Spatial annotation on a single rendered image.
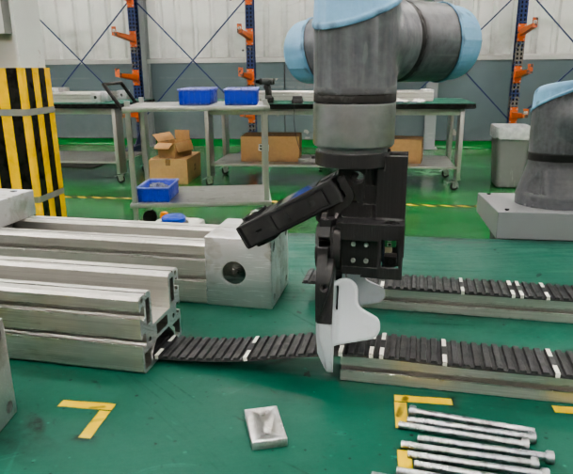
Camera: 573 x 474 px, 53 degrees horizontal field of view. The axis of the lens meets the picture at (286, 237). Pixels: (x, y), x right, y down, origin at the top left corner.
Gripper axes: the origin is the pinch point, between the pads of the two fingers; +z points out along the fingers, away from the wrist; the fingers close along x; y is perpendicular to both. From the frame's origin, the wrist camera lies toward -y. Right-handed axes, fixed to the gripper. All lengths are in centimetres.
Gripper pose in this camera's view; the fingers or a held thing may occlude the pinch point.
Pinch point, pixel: (328, 341)
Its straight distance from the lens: 61.3
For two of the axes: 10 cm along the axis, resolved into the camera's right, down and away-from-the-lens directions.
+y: 9.8, 0.5, -2.1
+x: 2.2, -2.8, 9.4
